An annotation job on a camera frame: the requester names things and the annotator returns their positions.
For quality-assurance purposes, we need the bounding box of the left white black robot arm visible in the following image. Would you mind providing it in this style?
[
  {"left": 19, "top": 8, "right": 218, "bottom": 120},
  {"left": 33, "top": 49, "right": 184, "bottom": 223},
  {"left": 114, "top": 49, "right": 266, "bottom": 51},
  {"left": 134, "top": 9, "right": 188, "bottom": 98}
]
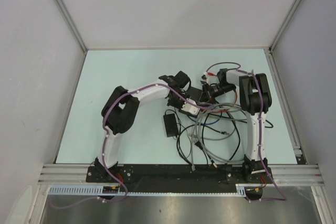
[{"left": 94, "top": 71, "right": 191, "bottom": 182}]

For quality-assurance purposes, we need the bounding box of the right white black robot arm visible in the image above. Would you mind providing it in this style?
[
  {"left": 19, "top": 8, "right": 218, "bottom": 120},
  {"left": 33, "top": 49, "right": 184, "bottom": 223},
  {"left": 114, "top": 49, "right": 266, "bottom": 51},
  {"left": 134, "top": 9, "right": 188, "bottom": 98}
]
[{"left": 201, "top": 68, "right": 272, "bottom": 183}]

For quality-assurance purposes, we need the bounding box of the grey ethernet cable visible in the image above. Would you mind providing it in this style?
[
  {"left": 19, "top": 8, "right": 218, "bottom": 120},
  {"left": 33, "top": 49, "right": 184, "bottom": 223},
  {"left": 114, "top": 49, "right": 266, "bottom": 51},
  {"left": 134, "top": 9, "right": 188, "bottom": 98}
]
[{"left": 187, "top": 103, "right": 250, "bottom": 170}]

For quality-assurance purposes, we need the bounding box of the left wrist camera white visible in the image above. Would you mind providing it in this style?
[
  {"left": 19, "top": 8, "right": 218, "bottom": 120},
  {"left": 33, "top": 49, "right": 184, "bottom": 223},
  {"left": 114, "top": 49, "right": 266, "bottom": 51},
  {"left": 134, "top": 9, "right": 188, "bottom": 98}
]
[{"left": 181, "top": 99, "right": 200, "bottom": 116}]

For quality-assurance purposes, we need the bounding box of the slotted cable duct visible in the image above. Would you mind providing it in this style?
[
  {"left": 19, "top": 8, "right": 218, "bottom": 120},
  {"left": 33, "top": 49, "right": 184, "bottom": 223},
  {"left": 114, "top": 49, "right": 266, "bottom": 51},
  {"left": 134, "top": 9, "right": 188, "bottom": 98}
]
[{"left": 49, "top": 185, "right": 246, "bottom": 197}]

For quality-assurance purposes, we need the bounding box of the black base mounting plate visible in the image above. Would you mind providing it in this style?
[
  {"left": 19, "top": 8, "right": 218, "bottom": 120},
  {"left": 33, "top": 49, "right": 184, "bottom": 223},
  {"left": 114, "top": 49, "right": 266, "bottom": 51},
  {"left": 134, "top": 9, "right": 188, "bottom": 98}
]
[{"left": 86, "top": 163, "right": 275, "bottom": 200}]

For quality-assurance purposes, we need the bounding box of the blue ethernet cable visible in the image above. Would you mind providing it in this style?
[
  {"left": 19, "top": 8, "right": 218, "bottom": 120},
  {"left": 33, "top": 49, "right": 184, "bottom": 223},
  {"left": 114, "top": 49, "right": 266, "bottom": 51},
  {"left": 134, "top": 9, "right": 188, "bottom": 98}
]
[{"left": 188, "top": 113, "right": 224, "bottom": 126}]

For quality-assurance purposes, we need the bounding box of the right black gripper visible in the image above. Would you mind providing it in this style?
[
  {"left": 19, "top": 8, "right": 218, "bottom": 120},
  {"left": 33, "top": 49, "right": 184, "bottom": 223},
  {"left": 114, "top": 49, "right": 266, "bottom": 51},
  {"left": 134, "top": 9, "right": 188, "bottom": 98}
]
[{"left": 199, "top": 83, "right": 234, "bottom": 109}]

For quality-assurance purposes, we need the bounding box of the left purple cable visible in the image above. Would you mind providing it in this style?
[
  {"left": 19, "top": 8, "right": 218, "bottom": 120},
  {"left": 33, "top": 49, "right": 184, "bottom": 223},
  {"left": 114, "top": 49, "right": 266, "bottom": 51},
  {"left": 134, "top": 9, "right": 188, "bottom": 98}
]
[{"left": 48, "top": 83, "right": 216, "bottom": 208}]

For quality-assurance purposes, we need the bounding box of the black power cable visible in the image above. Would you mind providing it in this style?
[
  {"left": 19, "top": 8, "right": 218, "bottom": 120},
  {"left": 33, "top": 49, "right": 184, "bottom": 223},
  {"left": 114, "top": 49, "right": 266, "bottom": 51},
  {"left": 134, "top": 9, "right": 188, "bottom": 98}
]
[{"left": 176, "top": 98, "right": 274, "bottom": 167}]

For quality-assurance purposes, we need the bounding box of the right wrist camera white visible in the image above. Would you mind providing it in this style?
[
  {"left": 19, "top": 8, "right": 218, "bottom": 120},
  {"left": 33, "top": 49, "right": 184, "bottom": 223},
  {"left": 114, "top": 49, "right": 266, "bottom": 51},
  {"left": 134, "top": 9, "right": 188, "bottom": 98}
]
[{"left": 200, "top": 72, "right": 211, "bottom": 84}]

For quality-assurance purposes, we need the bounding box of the black power adapter brick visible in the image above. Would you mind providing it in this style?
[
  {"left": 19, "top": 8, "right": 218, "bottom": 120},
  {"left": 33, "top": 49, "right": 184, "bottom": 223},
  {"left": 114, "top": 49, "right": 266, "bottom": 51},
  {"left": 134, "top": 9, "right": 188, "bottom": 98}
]
[{"left": 163, "top": 114, "right": 179, "bottom": 137}]

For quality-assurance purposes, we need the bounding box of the aluminium frame rail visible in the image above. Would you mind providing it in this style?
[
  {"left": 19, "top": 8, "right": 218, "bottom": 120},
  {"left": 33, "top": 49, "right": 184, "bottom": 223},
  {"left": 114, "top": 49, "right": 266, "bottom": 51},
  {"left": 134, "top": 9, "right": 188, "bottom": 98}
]
[{"left": 39, "top": 164, "right": 324, "bottom": 186}]

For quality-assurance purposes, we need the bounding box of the black network switch box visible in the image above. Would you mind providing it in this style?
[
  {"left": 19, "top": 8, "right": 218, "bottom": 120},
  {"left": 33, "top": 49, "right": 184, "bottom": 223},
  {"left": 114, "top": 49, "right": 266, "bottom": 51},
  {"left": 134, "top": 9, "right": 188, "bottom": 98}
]
[{"left": 179, "top": 87, "right": 208, "bottom": 118}]

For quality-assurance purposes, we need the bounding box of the purple cable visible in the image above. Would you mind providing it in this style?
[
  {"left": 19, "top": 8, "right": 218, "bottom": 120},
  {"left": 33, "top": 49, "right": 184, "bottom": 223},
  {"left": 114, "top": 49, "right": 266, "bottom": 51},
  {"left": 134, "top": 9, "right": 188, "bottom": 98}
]
[
  {"left": 48, "top": 83, "right": 216, "bottom": 208},
  {"left": 206, "top": 61, "right": 287, "bottom": 201}
]

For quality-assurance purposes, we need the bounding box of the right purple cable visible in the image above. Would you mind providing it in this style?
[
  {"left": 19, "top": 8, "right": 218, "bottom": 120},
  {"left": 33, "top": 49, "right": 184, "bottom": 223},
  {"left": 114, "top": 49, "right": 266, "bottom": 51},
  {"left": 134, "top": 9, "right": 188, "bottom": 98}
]
[{"left": 206, "top": 61, "right": 287, "bottom": 201}]

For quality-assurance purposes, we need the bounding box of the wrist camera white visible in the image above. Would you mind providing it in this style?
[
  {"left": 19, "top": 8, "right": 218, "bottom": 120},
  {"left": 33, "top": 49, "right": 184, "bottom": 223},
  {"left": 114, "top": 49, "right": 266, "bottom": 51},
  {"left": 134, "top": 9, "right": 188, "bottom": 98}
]
[
  {"left": 181, "top": 99, "right": 200, "bottom": 116},
  {"left": 200, "top": 72, "right": 211, "bottom": 84}
]

